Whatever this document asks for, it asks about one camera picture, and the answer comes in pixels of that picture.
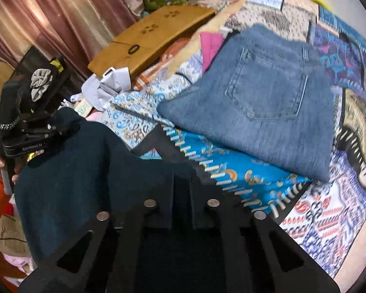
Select blue jeans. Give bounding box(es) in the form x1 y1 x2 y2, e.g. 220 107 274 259
156 24 339 184

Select pink cloth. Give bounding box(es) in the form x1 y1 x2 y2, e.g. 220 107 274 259
199 31 230 74

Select wooden board with paw prints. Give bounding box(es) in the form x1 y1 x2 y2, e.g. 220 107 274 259
87 4 217 78

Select person's left hand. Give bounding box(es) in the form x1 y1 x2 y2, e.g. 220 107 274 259
0 157 20 185

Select pink striped curtain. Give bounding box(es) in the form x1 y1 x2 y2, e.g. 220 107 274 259
0 0 145 81

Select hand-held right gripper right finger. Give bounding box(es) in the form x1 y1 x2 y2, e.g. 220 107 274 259
191 198 340 293

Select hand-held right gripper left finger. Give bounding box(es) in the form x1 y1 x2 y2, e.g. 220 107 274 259
18 199 159 293

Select patchwork printed blanket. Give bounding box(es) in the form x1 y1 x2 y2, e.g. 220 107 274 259
88 0 366 287

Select white crumpled cloth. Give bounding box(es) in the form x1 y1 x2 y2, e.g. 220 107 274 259
81 66 132 111

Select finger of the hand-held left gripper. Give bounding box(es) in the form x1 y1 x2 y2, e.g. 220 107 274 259
33 118 64 138

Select beige cloth pile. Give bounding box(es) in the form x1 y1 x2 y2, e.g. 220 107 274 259
0 215 31 257

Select grey scrunchie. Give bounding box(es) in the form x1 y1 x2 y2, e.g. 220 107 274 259
30 68 53 102

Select dark teal pants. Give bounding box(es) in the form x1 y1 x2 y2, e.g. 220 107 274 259
14 108 251 293

